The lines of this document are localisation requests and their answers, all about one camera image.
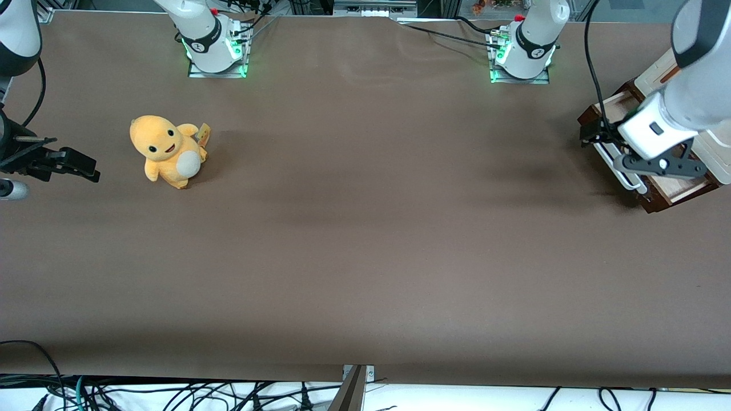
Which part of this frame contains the yellow plush toy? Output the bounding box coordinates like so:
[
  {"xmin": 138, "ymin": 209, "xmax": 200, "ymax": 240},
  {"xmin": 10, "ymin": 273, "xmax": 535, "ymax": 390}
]
[{"xmin": 129, "ymin": 115, "xmax": 212, "ymax": 190}]

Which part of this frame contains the wooden drawer with white handle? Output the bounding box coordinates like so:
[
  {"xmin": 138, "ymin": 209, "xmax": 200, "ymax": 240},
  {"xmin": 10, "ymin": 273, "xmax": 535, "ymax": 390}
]
[{"xmin": 577, "ymin": 86, "xmax": 718, "ymax": 213}]

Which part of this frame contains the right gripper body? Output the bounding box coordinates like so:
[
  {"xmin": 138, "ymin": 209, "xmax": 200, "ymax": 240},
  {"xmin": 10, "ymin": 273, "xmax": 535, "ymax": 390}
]
[{"xmin": 0, "ymin": 110, "xmax": 18, "ymax": 166}]

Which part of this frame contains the dark brown wooden drawer cabinet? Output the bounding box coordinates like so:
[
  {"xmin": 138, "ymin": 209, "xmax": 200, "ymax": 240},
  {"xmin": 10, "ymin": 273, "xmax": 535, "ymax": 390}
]
[{"xmin": 577, "ymin": 77, "xmax": 721, "ymax": 213}]

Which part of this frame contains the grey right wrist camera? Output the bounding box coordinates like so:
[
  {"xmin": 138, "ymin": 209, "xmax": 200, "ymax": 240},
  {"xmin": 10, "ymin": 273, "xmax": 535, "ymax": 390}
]
[{"xmin": 0, "ymin": 179, "xmax": 30, "ymax": 202}]

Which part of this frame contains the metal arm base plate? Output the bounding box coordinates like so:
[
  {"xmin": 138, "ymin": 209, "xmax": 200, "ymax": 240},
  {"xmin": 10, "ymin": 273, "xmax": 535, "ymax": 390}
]
[
  {"xmin": 187, "ymin": 54, "xmax": 250, "ymax": 79},
  {"xmin": 489, "ymin": 63, "xmax": 551, "ymax": 85}
]

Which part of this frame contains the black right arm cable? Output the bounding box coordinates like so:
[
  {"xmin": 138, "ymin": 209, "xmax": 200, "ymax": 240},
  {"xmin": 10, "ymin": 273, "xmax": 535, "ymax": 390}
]
[{"xmin": 20, "ymin": 56, "xmax": 46, "ymax": 129}]

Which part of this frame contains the grey metal post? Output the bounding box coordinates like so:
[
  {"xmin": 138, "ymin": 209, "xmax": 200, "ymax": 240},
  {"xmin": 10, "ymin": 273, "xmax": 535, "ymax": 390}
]
[{"xmin": 328, "ymin": 364, "xmax": 367, "ymax": 411}]

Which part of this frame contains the grey equipment box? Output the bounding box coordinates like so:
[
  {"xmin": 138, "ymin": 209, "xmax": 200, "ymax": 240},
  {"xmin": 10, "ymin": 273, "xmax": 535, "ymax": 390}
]
[{"xmin": 333, "ymin": 0, "xmax": 419, "ymax": 18}]

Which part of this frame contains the silver metal door handle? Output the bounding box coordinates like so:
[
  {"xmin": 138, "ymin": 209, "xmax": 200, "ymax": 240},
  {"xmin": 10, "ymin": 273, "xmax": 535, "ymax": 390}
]
[{"xmin": 593, "ymin": 140, "xmax": 650, "ymax": 193}]

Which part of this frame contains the brown table cover sheet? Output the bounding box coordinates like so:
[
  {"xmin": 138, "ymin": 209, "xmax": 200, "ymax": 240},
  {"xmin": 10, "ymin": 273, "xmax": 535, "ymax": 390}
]
[{"xmin": 0, "ymin": 10, "xmax": 731, "ymax": 390}]

